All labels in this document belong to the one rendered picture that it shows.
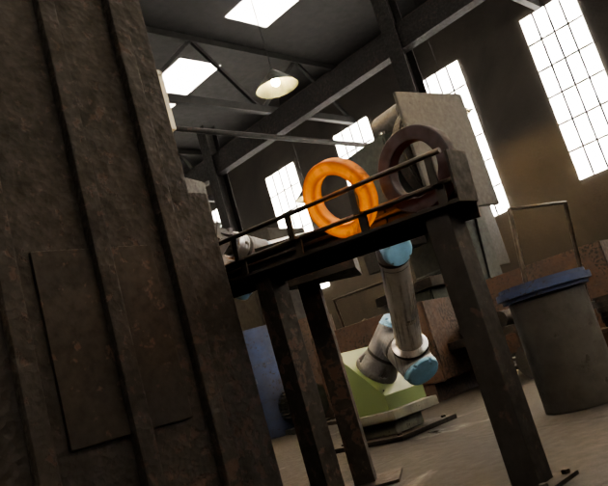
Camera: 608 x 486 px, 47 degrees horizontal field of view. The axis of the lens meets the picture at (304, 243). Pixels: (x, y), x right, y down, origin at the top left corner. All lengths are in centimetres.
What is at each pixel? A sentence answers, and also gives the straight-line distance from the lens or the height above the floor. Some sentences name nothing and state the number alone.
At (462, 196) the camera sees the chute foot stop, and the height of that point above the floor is 57.
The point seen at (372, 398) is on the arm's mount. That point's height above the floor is 18.
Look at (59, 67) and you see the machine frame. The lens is 180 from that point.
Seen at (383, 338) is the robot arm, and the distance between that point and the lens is 301.
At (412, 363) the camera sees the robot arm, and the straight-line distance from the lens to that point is 286.
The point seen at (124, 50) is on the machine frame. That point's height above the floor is 125.
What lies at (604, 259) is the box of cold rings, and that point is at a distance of 555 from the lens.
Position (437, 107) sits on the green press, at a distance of 770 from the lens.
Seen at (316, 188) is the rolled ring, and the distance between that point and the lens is 162.
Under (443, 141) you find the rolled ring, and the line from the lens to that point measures 145.
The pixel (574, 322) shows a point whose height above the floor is 26.
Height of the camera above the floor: 30
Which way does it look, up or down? 11 degrees up
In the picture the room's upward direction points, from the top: 16 degrees counter-clockwise
